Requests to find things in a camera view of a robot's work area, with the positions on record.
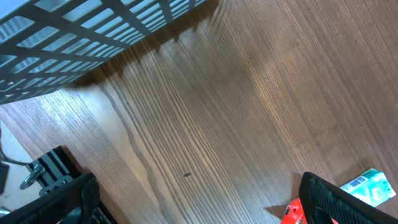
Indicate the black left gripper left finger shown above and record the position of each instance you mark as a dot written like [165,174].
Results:
[73,202]

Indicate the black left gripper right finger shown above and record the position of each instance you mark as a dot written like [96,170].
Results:
[323,202]

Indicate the red snack bag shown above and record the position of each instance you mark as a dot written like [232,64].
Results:
[294,213]

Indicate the teal tissue pack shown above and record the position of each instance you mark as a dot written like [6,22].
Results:
[371,187]

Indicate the grey plastic shopping basket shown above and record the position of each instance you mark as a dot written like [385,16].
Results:
[48,44]

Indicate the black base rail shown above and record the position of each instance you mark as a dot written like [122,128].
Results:
[55,169]

